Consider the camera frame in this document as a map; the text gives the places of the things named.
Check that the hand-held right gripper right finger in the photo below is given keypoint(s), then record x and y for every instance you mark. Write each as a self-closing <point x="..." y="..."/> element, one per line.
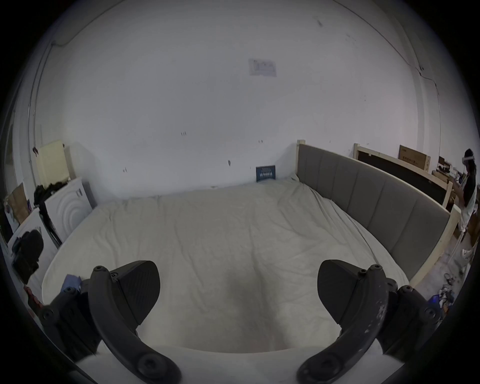
<point x="369" y="311"/>

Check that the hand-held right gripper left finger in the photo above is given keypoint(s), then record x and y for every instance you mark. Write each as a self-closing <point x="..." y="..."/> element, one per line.
<point x="112" y="318"/>

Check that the white washing machine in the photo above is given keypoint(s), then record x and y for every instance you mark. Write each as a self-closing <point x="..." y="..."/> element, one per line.
<point x="71" y="210"/>
<point x="28" y="247"/>

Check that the grey padded headboard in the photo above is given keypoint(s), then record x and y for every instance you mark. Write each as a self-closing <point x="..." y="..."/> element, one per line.
<point x="375" y="195"/>

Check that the bed with beige sheet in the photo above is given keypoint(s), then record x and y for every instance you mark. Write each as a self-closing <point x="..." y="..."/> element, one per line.
<point x="225" y="232"/>

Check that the brown carton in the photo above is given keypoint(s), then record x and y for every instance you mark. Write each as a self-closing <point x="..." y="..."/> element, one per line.
<point x="414" y="158"/>

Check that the pale yellow board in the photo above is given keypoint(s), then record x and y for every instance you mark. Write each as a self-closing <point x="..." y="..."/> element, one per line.
<point x="52" y="163"/>

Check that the blue card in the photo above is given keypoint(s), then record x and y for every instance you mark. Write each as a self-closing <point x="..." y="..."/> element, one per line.
<point x="265" y="174"/>

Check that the wooden bed frame, black panel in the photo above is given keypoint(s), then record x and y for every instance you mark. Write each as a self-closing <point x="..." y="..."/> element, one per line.
<point x="405" y="172"/>

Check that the paper sheet on wall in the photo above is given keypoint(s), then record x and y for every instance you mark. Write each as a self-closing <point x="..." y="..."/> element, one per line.
<point x="262" y="67"/>

